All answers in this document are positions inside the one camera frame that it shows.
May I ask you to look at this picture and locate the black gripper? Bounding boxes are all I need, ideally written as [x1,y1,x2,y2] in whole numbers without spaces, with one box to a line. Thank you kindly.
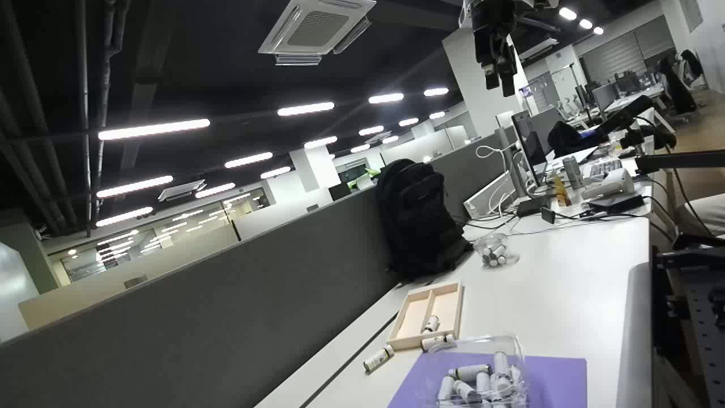
[471,0,526,97]

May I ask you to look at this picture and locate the light wooden divided tray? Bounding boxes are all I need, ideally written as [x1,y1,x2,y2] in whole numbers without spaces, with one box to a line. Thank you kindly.
[388,279,467,354]

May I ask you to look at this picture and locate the dark computer monitor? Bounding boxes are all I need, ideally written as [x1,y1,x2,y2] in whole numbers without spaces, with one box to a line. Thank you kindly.
[510,109,551,190]

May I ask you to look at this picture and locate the grey desk partition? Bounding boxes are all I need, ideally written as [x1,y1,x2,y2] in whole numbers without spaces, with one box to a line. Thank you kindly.
[0,184,404,408]
[428,135,510,227]

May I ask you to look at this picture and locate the white slab device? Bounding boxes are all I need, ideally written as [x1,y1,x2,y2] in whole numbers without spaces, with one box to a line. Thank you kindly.
[461,170,526,225]

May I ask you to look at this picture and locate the white cylinder can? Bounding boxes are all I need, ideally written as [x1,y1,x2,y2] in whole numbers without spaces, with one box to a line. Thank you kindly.
[563,155,586,202]

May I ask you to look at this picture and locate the small yellow bottle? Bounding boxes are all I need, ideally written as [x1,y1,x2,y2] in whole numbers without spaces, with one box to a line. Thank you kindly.
[551,170,572,206]

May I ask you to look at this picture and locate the white desktop gadget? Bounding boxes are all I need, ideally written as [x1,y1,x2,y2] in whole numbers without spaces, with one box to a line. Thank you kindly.
[594,167,640,202]

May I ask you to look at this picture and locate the black backpack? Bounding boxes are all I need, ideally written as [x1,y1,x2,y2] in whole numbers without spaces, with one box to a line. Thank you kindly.
[373,157,477,279]

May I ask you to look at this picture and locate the small glass bowl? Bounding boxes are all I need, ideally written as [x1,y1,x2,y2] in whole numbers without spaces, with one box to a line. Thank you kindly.
[480,232,524,272]

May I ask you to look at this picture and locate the dark office chair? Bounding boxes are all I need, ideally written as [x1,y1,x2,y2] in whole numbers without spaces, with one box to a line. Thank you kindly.
[655,49,702,118]

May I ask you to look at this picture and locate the ceiling air conditioner cassette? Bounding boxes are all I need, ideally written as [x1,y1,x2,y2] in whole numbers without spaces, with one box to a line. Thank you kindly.
[257,0,378,71]

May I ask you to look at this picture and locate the black horizontal bar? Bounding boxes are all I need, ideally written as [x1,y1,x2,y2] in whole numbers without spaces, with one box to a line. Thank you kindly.
[633,147,725,178]

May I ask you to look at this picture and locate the small labelled bottle yellowish base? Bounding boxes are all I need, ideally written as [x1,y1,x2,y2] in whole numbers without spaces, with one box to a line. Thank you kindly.
[418,332,455,354]

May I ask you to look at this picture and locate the clear plastic container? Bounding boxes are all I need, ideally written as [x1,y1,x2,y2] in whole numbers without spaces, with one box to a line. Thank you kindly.
[436,334,530,408]

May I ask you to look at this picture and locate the small bottle white cap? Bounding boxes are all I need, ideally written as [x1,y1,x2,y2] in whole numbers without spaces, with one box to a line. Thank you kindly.
[361,342,397,376]

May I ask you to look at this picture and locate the purple mat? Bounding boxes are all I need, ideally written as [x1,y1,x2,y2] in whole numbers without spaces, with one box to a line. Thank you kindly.
[388,352,590,408]

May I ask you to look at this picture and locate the black perforated mounting board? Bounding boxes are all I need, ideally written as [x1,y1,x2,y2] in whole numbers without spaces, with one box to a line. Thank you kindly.
[651,241,725,408]

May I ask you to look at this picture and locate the black ceiling pipes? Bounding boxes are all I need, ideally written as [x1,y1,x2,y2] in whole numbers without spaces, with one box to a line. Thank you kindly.
[72,0,126,225]

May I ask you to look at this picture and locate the white cable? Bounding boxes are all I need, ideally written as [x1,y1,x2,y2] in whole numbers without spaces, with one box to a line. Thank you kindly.
[471,142,532,229]

